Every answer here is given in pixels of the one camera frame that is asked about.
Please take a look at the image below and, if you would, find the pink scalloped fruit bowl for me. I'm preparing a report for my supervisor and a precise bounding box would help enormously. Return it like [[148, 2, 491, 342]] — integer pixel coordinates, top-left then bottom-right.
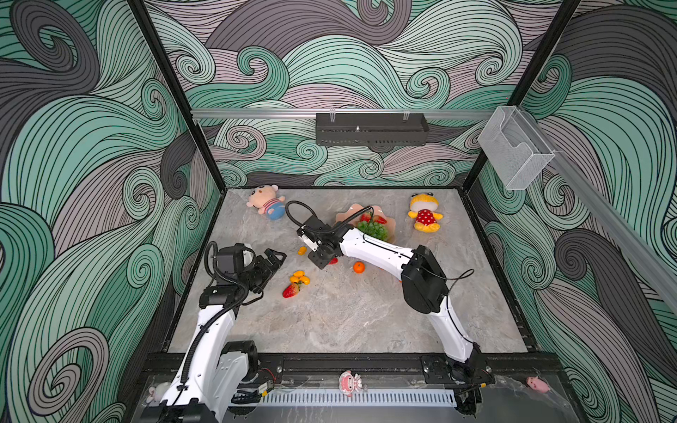
[[349, 206, 396, 243]]

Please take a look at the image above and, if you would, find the orange mandarin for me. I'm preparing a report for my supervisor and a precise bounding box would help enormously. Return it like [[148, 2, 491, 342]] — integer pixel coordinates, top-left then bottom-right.
[[353, 262, 366, 274]]

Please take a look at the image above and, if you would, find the green grape bunch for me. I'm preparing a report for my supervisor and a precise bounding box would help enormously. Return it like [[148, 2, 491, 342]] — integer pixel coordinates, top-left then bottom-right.
[[357, 221, 390, 241]]

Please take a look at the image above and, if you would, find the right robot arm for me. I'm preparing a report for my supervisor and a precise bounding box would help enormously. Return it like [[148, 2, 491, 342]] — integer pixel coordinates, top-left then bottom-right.
[[296, 216, 495, 388]]

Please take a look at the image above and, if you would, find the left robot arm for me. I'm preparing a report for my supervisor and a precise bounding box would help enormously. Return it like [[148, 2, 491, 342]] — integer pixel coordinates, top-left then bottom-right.
[[139, 241, 287, 422]]

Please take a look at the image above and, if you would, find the pink pig plush toy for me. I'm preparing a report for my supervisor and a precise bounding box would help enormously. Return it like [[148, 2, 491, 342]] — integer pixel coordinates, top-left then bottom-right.
[[246, 185, 286, 220]]

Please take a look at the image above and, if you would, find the yellow chick plush toy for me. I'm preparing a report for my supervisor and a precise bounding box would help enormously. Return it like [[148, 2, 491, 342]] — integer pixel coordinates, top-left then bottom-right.
[[408, 193, 444, 234]]

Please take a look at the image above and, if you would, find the pink octopus figurine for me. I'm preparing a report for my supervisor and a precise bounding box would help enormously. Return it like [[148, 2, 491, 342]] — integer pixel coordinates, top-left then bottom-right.
[[340, 370, 363, 398]]

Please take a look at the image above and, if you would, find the white mouse toy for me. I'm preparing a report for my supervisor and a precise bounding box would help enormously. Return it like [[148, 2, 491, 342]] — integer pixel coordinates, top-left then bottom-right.
[[146, 382, 171, 405]]

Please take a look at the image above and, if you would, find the pink pig toy small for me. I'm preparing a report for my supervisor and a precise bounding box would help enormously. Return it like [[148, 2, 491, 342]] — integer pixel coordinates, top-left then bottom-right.
[[526, 376, 551, 393]]

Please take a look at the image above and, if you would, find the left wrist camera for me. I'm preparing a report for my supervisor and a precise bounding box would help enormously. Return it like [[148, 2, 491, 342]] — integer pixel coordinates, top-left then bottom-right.
[[239, 245, 256, 271]]

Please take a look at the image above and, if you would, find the black wall tray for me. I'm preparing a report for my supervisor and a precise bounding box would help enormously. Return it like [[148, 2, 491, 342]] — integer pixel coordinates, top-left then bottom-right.
[[315, 112, 430, 153]]

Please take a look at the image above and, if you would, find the aluminium rail back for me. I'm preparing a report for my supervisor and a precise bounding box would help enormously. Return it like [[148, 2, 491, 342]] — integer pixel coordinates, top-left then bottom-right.
[[191, 108, 494, 121]]

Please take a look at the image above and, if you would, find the aluminium rail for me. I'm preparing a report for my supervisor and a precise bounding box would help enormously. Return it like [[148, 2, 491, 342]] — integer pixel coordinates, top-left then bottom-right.
[[191, 108, 494, 121], [521, 110, 676, 311]]

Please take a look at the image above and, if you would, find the white ventilated cable duct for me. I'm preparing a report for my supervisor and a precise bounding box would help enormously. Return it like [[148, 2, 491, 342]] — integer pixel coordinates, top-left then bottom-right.
[[258, 389, 457, 408]]

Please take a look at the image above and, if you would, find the clear plastic wall bin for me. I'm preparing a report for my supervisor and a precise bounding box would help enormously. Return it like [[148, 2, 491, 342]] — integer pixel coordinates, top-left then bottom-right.
[[478, 106, 555, 191]]

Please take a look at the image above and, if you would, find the aluminium rail right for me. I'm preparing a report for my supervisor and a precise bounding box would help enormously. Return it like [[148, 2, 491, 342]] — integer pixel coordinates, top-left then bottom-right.
[[521, 110, 676, 311]]

